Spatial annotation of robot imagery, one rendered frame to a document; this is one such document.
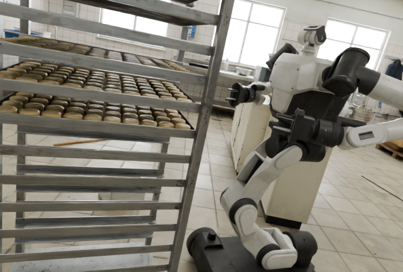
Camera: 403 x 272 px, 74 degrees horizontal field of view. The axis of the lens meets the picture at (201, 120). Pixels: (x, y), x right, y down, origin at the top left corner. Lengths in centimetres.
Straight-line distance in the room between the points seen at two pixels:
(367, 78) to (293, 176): 124
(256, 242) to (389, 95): 90
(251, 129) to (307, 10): 403
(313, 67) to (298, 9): 514
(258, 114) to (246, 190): 149
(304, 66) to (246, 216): 69
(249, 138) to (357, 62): 179
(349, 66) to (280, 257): 99
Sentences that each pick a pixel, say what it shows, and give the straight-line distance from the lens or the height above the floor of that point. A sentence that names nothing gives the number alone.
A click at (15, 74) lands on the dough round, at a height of 106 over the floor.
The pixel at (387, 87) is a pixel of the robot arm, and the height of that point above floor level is 123.
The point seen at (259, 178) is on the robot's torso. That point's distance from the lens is 127.
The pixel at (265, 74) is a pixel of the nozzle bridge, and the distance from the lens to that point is 263.
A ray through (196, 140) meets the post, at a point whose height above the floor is 95.
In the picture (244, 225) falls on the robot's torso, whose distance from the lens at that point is 132.
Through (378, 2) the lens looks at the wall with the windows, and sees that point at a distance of 700.
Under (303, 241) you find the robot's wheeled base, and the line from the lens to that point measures 171.
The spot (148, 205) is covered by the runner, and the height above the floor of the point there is 69.
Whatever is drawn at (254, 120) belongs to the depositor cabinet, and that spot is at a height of 66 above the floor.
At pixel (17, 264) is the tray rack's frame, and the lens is 160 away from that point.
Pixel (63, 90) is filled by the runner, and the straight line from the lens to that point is 82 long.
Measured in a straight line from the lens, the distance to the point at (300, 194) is 226.
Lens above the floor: 123
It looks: 15 degrees down
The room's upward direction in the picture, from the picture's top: 12 degrees clockwise
